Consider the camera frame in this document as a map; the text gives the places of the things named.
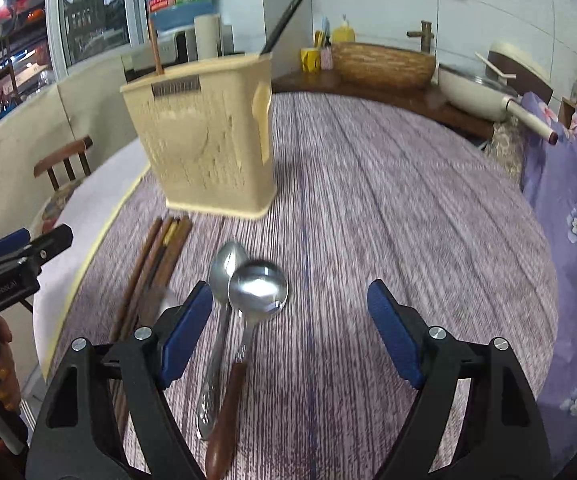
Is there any white framed window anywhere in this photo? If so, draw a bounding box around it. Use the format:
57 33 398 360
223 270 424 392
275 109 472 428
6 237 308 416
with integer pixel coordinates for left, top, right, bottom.
0 0 149 126

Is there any wooden chair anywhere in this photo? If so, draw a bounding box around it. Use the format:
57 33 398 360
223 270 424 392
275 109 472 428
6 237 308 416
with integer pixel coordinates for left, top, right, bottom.
33 135 94 193

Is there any white cloth with yellow edge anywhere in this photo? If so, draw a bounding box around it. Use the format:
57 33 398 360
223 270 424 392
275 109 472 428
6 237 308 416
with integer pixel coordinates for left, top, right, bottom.
32 137 152 378

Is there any cream plastic utensil basket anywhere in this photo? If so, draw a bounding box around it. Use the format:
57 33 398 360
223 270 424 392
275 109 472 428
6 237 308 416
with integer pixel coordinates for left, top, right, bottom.
120 51 278 219

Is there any white appliance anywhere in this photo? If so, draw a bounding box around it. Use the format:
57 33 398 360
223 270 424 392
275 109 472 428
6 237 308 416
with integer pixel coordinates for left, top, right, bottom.
158 30 199 66

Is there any person's left hand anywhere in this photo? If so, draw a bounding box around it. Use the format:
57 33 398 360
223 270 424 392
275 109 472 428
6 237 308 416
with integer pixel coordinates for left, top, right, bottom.
0 315 22 411

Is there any dark wooden counter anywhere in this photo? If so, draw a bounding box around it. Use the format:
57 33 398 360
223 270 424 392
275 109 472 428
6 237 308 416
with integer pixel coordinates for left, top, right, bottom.
272 69 497 141

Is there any yellow soap bottle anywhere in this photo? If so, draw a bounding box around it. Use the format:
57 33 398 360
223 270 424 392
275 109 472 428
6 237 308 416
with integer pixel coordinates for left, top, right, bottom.
332 14 357 45

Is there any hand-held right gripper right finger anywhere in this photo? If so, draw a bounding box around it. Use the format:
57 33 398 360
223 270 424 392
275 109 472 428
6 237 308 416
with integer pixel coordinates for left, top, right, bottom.
367 280 554 480

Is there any yellow cup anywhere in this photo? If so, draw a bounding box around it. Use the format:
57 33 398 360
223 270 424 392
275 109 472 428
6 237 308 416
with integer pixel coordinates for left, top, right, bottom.
301 47 323 73

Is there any woven basin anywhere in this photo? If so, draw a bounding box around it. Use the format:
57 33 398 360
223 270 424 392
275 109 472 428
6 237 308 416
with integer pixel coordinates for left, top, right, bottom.
332 41 438 92

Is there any purple striped tablecloth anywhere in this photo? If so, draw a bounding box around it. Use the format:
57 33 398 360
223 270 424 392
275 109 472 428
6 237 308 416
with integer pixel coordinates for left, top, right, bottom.
48 91 559 480

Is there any wooden-handled steel ladle spoon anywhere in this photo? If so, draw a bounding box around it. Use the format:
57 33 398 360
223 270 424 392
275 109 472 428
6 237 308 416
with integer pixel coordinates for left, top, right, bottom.
205 259 289 480

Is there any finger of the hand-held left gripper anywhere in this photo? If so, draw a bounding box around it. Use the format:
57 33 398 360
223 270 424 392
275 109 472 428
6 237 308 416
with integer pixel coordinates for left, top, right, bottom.
0 228 32 261
18 224 74 267

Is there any beige floral cloth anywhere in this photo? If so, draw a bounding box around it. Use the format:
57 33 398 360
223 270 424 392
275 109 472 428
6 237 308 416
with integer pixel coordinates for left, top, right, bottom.
483 122 527 186

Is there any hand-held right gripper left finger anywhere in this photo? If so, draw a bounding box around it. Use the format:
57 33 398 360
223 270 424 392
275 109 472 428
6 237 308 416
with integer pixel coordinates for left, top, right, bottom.
24 280 214 480

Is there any brown wooden chopstick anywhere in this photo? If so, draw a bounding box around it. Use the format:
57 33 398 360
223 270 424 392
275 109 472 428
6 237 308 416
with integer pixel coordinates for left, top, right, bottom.
136 216 194 328
148 20 163 76
108 217 165 343
118 216 175 341

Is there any floral chair cushion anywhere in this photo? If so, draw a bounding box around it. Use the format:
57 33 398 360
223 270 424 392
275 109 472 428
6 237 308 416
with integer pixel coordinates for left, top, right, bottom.
33 180 84 241

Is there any plain black chopstick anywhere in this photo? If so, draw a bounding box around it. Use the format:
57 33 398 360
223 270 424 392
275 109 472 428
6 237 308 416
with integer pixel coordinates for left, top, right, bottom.
260 0 314 56

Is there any bronze faucet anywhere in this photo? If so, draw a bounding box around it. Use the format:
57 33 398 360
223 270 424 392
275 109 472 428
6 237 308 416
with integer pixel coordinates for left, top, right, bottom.
407 20 436 53

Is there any glass pan lid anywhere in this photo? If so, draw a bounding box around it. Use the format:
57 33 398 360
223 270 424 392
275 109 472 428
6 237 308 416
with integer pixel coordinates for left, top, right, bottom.
441 51 519 98

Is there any purple floral cloth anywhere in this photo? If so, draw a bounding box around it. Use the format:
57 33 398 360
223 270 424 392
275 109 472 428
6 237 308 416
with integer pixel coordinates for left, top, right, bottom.
519 91 577 466

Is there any cream frying pan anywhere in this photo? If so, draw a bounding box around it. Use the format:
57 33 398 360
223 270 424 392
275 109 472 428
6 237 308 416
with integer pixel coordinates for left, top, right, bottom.
437 62 559 145

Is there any cream and brown pot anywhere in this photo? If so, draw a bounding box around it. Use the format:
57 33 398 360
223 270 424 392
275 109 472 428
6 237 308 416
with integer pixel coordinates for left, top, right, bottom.
486 41 554 106

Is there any black chopstick with gold band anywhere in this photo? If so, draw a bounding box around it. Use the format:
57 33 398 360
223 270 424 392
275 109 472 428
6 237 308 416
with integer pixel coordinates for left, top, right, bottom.
133 217 182 311

